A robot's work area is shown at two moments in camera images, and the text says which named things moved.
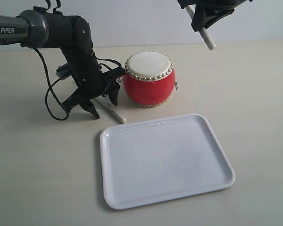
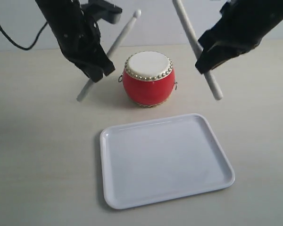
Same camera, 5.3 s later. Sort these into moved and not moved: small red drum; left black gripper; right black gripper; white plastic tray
Moved: right black gripper; left black gripper
Not moved: white plastic tray; small red drum
